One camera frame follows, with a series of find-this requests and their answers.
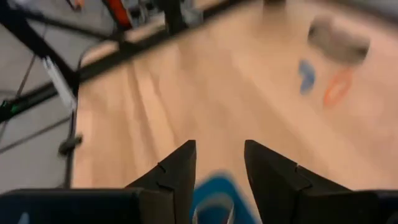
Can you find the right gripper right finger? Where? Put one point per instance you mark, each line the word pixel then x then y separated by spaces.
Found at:
pixel 295 202

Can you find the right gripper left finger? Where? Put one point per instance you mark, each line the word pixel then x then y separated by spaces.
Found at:
pixel 93 208

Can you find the blue plastic bin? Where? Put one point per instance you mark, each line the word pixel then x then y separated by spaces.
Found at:
pixel 217 186

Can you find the orange rubber band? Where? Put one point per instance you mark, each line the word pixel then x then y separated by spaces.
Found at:
pixel 328 99

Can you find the large blue rubber band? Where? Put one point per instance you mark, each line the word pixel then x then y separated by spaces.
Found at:
pixel 308 77

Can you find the narrow black rubber band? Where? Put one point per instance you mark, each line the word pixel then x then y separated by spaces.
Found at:
pixel 339 43

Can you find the black frame strut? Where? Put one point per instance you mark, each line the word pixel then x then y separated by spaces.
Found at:
pixel 31 40
pixel 25 105

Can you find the black table frame rail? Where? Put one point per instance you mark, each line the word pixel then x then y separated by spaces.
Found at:
pixel 102 67

